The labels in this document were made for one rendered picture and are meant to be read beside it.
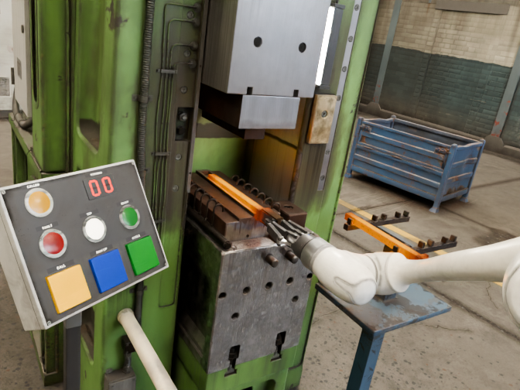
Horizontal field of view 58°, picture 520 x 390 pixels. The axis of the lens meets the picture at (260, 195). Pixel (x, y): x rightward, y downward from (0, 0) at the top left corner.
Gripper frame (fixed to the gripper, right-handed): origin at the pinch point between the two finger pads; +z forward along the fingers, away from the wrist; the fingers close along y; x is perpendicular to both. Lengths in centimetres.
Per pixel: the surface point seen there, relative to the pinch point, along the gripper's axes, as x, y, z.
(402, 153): -58, 322, 206
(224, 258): -10.4, -15.0, -0.9
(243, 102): 34.1, -11.9, 6.0
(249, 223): -3.3, -3.9, 5.2
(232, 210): -1.5, -6.7, 11.7
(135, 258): 1.2, -46.4, -12.1
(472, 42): 67, 722, 431
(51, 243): 9, -65, -15
